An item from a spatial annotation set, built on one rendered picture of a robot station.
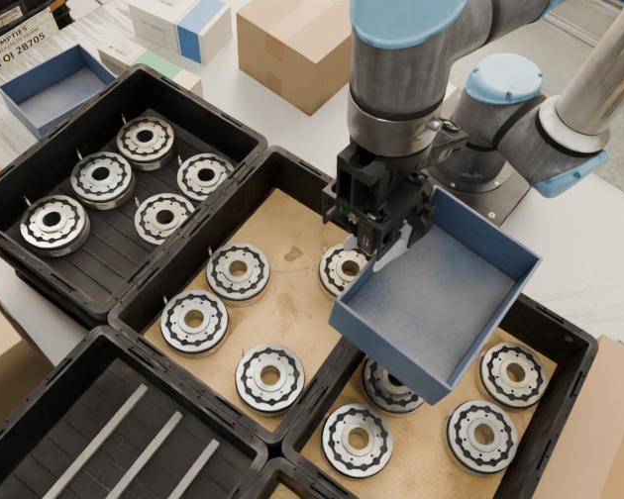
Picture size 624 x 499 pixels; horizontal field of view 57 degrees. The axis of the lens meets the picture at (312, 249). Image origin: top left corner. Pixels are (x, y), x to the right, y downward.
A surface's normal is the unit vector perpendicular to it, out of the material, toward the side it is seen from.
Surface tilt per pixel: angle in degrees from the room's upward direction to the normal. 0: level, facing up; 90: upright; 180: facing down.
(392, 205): 8
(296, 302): 0
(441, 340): 2
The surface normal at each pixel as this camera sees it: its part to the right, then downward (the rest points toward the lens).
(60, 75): 0.71, 0.65
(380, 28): -0.58, 0.66
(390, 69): -0.28, 0.80
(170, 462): 0.07, -0.48
